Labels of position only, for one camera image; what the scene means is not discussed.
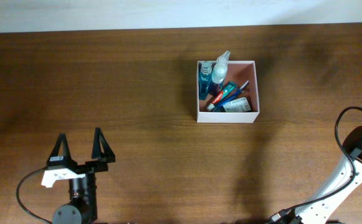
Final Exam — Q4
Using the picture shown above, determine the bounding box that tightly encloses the white teal toothpaste tube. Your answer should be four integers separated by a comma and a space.
207, 82, 237, 111

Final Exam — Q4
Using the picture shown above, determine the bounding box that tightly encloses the clear purple spray bottle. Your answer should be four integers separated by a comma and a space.
209, 50, 231, 96

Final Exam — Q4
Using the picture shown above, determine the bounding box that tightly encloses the green white soap box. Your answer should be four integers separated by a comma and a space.
222, 97, 251, 113

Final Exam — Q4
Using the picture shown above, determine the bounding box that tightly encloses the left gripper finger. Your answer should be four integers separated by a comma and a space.
46, 133, 72, 167
92, 128, 115, 162

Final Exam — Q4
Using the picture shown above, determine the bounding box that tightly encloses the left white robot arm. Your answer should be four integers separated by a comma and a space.
41, 128, 116, 224

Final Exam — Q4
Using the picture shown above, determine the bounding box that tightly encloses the blue disposable razor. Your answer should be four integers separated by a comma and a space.
213, 88, 244, 112

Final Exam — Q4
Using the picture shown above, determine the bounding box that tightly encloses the blue white toothbrush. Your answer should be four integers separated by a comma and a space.
239, 80, 249, 91

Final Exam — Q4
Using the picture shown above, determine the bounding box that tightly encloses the teal mouthwash bottle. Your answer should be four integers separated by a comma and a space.
199, 61, 212, 100

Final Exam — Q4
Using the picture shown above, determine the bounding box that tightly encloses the right black cable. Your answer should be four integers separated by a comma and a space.
267, 106, 362, 223

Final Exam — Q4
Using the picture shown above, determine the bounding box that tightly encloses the white box pink interior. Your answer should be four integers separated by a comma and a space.
196, 61, 260, 123

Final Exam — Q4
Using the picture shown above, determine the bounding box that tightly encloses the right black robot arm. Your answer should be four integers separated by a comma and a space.
268, 126, 362, 224

